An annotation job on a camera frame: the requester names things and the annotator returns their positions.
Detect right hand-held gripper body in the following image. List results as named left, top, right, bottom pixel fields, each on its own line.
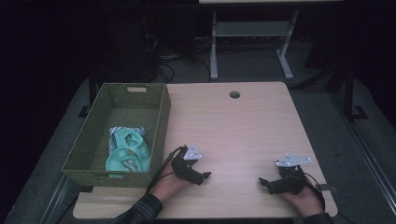
left=270, top=153, right=312, bottom=196

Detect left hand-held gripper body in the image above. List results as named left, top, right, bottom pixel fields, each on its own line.
left=170, top=142, right=204, bottom=185

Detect mint green striped garment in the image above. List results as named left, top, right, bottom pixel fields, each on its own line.
left=105, top=126, right=152, bottom=179

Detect green woven basket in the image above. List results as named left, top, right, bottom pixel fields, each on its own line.
left=61, top=82, right=172, bottom=189

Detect person's left hand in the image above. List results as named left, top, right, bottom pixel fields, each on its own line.
left=151, top=162, right=191, bottom=203

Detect person's right hand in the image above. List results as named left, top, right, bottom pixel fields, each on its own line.
left=281, top=181, right=325, bottom=218

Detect dark metal stand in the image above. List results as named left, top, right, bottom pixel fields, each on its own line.
left=292, top=60, right=370, bottom=123

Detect grey metal table stand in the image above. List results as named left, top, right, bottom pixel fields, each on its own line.
left=198, top=0, right=344, bottom=81

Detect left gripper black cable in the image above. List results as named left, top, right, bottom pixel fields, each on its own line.
left=146, top=145, right=188, bottom=194

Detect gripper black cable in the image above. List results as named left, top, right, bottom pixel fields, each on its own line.
left=146, top=145, right=188, bottom=194
left=303, top=172, right=327, bottom=213

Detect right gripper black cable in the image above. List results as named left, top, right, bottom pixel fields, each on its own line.
left=303, top=172, right=327, bottom=213

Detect metal floor rail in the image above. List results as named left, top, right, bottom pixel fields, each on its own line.
left=330, top=92, right=396, bottom=217
left=39, top=175, right=79, bottom=224

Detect tangle of floor cables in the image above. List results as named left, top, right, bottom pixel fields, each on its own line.
left=143, top=33, right=213, bottom=84

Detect black post with foot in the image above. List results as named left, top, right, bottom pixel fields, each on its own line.
left=78, top=69, right=98, bottom=119

